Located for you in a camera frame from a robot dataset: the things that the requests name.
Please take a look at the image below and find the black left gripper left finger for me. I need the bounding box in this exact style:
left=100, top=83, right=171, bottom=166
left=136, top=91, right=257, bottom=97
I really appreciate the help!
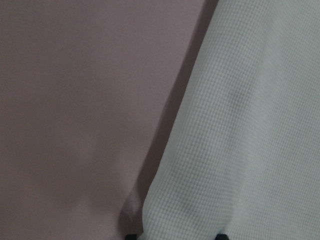
left=124, top=233, right=138, bottom=240

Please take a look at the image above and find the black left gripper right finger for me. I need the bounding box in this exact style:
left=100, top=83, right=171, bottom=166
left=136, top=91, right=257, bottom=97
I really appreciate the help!
left=214, top=233, right=229, bottom=240

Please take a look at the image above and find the olive green long-sleeve shirt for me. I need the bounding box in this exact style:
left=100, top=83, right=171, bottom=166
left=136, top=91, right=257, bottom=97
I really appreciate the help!
left=141, top=0, right=320, bottom=240

